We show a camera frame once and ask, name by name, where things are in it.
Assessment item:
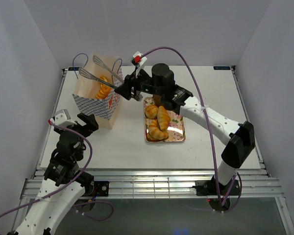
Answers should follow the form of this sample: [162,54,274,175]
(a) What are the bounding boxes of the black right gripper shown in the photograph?
[114,67,163,101]

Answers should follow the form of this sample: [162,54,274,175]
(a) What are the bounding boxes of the brown chocolate bread piece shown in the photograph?
[152,95,162,107]

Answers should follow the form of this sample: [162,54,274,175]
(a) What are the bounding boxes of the long twisted bread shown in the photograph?
[96,83,111,99]

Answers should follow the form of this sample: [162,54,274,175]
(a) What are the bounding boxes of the blue checkered paper bag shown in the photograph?
[72,53,123,129]

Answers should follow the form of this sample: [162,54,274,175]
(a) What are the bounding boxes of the croissant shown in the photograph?
[157,106,171,131]
[148,119,168,140]

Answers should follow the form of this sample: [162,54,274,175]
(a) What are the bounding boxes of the metal serving tongs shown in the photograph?
[78,55,124,92]

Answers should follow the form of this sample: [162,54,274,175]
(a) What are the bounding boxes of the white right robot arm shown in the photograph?
[115,63,255,194]

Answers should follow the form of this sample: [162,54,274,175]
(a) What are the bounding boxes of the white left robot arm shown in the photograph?
[10,109,98,235]

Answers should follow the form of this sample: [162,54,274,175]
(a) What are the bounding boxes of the seeded bread slice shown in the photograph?
[146,136,168,142]

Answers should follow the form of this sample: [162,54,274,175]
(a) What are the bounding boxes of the round bun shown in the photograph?
[145,105,158,119]

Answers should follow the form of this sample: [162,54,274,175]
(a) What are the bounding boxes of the floral metal tray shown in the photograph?
[144,97,186,143]

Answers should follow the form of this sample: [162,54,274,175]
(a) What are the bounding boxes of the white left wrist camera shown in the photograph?
[49,109,76,127]

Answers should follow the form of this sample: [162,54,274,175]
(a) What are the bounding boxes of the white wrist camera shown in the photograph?
[49,109,76,127]
[131,51,147,78]

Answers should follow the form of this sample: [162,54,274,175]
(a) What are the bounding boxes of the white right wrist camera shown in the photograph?
[131,51,147,78]

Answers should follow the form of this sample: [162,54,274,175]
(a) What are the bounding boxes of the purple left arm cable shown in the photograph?
[0,121,115,232]

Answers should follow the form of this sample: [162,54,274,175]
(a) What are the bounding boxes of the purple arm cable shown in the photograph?
[142,46,242,212]
[0,121,115,232]

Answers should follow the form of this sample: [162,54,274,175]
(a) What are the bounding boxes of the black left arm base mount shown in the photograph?
[88,181,110,197]

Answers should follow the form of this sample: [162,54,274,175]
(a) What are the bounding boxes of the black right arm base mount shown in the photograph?
[192,180,240,196]

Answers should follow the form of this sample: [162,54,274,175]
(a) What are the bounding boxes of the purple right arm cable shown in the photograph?
[142,46,242,212]

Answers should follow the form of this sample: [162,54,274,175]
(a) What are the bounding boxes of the aluminium frame rail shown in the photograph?
[21,168,285,200]

